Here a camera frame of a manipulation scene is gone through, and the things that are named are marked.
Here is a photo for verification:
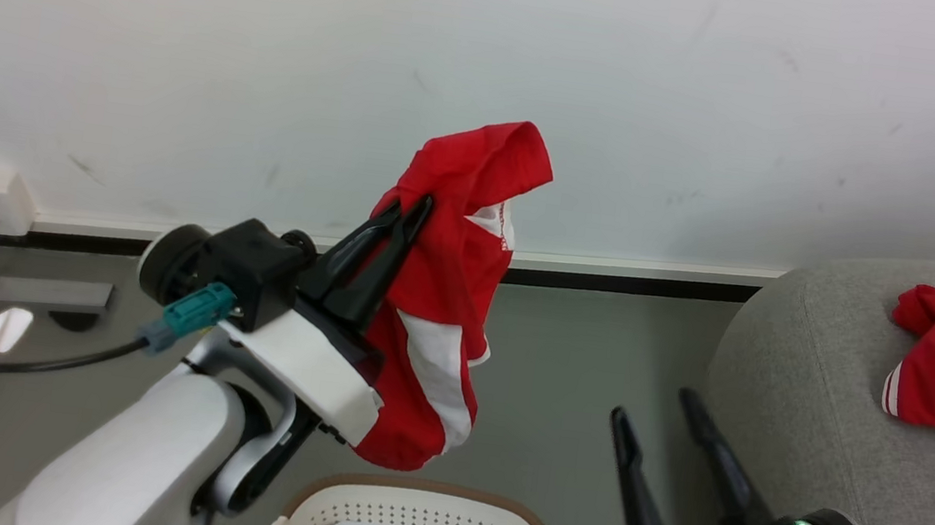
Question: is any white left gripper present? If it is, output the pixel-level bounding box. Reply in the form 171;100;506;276
206;172;434;453

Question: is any red garment with white panels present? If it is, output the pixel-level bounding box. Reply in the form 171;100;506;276
342;104;560;485

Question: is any grey fabric sofa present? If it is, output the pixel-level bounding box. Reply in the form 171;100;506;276
687;232;935;525

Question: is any black cable teal connector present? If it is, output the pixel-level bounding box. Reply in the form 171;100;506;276
0;256;239;410

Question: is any black frame foot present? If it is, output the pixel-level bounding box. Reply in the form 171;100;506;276
46;307;102;336

